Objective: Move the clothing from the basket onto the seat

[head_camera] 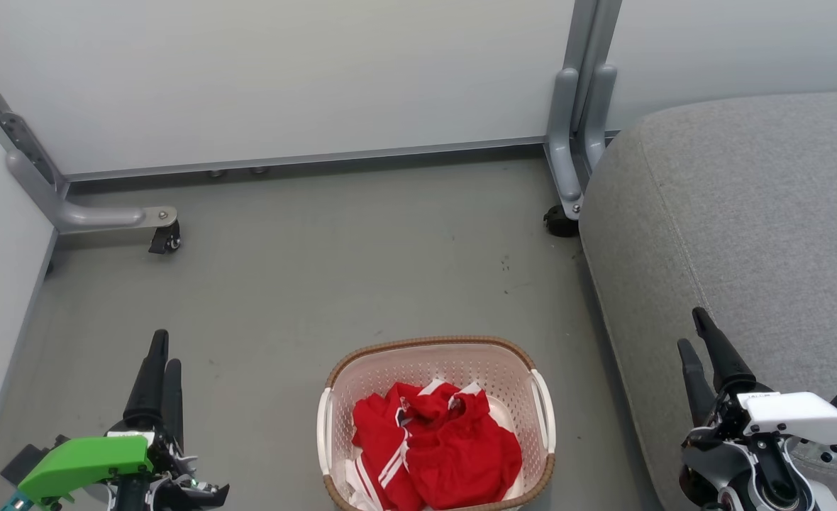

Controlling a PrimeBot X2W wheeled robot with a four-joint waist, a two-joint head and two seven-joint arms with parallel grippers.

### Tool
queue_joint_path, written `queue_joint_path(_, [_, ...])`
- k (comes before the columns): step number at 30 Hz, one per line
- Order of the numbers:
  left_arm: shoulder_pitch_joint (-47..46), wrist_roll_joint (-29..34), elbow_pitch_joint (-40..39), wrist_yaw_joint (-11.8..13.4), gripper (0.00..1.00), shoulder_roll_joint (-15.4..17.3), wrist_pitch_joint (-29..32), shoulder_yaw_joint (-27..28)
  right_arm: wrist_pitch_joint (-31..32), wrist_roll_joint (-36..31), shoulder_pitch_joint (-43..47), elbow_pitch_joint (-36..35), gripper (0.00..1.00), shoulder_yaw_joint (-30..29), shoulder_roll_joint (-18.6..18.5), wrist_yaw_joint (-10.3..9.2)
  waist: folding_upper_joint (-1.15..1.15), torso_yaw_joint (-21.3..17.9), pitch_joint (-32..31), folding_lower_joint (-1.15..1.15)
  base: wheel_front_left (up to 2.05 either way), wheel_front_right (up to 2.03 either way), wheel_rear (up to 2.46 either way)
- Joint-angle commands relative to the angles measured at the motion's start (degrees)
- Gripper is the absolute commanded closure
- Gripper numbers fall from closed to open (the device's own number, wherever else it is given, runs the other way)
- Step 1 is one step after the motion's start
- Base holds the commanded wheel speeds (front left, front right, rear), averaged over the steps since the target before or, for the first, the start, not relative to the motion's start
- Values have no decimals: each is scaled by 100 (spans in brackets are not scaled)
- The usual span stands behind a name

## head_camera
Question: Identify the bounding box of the beige perforated laundry basket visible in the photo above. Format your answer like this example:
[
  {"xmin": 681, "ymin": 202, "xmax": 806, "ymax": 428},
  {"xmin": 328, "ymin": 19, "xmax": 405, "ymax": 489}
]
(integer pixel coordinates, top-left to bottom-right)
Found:
[{"xmin": 317, "ymin": 336, "xmax": 557, "ymax": 511}]

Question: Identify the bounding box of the grey fabric sofa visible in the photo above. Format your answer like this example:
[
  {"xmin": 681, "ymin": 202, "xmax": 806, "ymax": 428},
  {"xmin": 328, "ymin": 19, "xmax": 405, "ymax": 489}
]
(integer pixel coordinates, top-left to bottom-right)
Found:
[{"xmin": 578, "ymin": 89, "xmax": 837, "ymax": 511}]

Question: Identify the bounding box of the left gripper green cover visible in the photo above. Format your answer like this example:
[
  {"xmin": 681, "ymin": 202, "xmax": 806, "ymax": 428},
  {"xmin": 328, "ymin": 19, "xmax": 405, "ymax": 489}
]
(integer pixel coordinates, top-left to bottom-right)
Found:
[{"xmin": 18, "ymin": 329, "xmax": 231, "ymax": 511}]

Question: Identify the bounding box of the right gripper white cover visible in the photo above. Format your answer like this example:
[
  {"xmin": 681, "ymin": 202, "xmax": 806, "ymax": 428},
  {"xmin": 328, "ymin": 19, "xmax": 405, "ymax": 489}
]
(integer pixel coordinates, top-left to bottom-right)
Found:
[{"xmin": 677, "ymin": 307, "xmax": 837, "ymax": 490}]

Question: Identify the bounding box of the grey metal partition leg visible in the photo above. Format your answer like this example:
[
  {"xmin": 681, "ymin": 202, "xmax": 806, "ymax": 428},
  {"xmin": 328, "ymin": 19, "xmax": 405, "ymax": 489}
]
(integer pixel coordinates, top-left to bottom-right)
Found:
[
  {"xmin": 544, "ymin": 0, "xmax": 622, "ymax": 221},
  {"xmin": 0, "ymin": 43, "xmax": 178, "ymax": 235}
]

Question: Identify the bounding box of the grey aluminium partition rail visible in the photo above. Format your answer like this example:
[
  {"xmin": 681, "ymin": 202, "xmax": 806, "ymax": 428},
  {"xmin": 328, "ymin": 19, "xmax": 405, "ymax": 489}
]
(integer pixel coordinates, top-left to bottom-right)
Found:
[{"xmin": 64, "ymin": 135, "xmax": 550, "ymax": 184}]

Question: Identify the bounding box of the red shorts white stripes lining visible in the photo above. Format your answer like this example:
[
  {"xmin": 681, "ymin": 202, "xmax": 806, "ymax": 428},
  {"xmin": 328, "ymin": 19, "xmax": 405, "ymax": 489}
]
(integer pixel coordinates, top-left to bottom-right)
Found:
[{"xmin": 344, "ymin": 383, "xmax": 426, "ymax": 511}]

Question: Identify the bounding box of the black caster wheel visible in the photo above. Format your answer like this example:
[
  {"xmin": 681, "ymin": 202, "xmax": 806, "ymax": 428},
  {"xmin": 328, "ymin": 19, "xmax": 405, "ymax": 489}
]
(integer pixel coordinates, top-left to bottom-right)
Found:
[
  {"xmin": 543, "ymin": 204, "xmax": 580, "ymax": 238},
  {"xmin": 148, "ymin": 220, "xmax": 182, "ymax": 255}
]

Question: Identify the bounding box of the red garment white trim lettering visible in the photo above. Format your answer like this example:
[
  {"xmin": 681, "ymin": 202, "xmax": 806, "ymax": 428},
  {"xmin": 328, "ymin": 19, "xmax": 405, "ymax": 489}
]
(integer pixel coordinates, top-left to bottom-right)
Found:
[{"xmin": 396, "ymin": 380, "xmax": 524, "ymax": 510}]

